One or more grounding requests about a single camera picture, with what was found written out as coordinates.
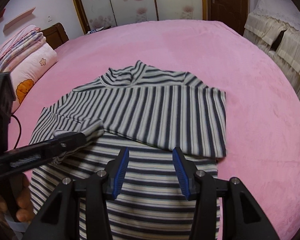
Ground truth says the black white striped shirt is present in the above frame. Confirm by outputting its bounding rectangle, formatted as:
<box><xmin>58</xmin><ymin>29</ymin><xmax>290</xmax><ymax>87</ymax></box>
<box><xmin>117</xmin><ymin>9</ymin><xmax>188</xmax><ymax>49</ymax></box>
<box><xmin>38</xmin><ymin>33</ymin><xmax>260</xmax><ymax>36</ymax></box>
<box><xmin>30</xmin><ymin>61</ymin><xmax>226</xmax><ymax>239</ymax></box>

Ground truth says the dark brown wooden door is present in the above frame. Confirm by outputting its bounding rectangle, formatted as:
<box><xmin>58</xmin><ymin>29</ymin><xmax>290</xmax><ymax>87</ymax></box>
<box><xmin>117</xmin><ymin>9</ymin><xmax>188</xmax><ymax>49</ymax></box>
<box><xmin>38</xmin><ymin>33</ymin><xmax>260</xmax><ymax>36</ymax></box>
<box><xmin>207</xmin><ymin>0</ymin><xmax>248</xmax><ymax>35</ymax></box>

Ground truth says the left hand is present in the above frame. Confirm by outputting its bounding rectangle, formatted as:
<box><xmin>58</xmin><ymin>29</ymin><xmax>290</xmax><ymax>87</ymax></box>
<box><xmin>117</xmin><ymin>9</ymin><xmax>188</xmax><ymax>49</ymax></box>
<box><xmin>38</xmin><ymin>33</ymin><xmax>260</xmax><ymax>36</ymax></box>
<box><xmin>0</xmin><ymin>173</ymin><xmax>34</xmax><ymax>226</ymax></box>

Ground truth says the pink wall shelf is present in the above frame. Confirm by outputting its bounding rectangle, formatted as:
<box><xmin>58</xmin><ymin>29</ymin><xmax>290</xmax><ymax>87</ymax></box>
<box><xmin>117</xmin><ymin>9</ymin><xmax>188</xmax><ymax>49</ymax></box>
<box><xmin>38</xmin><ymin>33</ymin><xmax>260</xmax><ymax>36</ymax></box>
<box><xmin>2</xmin><ymin>7</ymin><xmax>36</xmax><ymax>32</ymax></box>

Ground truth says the floral sliding wardrobe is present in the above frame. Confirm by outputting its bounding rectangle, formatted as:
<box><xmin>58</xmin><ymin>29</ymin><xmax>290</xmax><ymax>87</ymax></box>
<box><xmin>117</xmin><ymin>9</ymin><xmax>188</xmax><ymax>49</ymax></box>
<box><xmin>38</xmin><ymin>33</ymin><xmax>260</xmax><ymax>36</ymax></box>
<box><xmin>73</xmin><ymin>0</ymin><xmax>208</xmax><ymax>34</ymax></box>

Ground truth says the folded pink quilt stack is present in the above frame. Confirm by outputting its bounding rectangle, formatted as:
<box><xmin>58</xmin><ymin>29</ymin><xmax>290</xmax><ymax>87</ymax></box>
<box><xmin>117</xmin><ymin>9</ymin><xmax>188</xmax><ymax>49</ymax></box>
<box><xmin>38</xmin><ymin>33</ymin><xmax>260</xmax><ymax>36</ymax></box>
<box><xmin>0</xmin><ymin>24</ymin><xmax>57</xmax><ymax>113</ymax></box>

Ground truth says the dark wooden headboard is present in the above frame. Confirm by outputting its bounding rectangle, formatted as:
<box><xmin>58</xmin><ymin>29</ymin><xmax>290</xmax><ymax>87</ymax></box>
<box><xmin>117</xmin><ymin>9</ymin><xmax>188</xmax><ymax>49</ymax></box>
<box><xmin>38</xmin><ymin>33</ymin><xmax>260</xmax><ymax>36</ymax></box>
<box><xmin>41</xmin><ymin>23</ymin><xmax>69</xmax><ymax>50</ymax></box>

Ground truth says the cream lace covered furniture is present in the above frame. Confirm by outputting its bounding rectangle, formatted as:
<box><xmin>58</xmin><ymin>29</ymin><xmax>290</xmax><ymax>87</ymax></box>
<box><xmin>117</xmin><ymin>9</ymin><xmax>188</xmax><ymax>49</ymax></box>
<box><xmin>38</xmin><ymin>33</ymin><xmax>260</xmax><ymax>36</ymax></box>
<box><xmin>243</xmin><ymin>0</ymin><xmax>300</xmax><ymax>100</ymax></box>

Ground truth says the pink bed cover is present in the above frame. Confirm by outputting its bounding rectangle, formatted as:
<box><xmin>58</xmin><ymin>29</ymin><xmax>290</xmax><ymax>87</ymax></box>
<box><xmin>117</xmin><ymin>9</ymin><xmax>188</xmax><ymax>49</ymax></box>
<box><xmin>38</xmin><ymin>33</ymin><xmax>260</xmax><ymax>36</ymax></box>
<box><xmin>10</xmin><ymin>20</ymin><xmax>300</xmax><ymax>239</ymax></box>

